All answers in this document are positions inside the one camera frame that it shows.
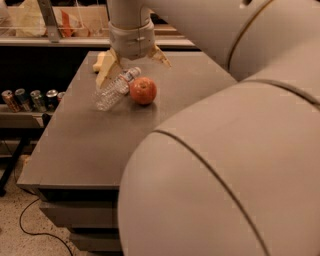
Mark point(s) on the grey drawer cabinet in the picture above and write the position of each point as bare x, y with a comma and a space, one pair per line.
82, 152

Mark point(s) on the green drink can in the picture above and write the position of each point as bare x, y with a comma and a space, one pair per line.
38, 100

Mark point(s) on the dark drink can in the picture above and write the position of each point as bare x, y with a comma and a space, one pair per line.
52, 100

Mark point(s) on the clear plastic water bottle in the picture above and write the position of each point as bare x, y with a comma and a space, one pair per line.
108, 96

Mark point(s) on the left metal bracket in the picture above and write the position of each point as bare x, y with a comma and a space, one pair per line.
48, 15

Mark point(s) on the lower grey drawer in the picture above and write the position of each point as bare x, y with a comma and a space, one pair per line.
94, 242

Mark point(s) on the red apple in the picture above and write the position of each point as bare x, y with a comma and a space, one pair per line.
143, 90

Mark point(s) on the orange drink can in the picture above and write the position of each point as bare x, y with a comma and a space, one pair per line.
9, 99

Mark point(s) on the black table leg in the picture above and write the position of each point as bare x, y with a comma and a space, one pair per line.
11, 149

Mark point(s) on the yellow sponge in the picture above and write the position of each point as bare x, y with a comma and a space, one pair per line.
97, 65

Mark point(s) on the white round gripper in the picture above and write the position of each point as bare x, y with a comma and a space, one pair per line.
132, 41

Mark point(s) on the red drink can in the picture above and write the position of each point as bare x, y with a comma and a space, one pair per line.
60, 96

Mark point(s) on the upper grey drawer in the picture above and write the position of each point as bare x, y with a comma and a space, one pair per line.
81, 214

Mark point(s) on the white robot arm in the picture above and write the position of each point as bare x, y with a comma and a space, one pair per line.
238, 173

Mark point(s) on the orange white bag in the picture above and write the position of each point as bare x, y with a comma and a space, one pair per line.
69, 25

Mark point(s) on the grey drawer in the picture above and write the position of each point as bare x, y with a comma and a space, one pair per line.
81, 214
94, 242

